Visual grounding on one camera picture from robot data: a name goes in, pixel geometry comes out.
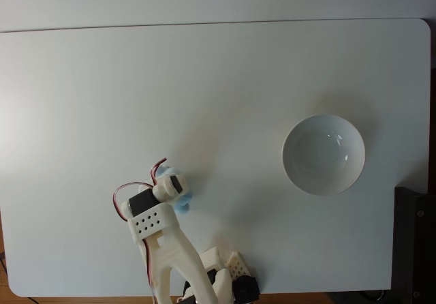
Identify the sky blue plush doll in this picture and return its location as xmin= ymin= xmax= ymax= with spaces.
xmin=155 ymin=165 xmax=194 ymax=216

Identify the white ceramic bowl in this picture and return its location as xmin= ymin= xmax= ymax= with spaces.
xmin=281 ymin=114 xmax=367 ymax=198

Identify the black table clamp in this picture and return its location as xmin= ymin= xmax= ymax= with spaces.
xmin=234 ymin=273 xmax=262 ymax=302
xmin=182 ymin=281 xmax=197 ymax=301

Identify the black cabinet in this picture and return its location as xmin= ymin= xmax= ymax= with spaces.
xmin=391 ymin=186 xmax=436 ymax=304

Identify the thin gripper servo cable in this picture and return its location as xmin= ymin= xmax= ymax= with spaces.
xmin=149 ymin=157 xmax=168 ymax=185

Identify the red black arm servo cable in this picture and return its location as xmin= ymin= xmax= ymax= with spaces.
xmin=112 ymin=181 xmax=155 ymax=298

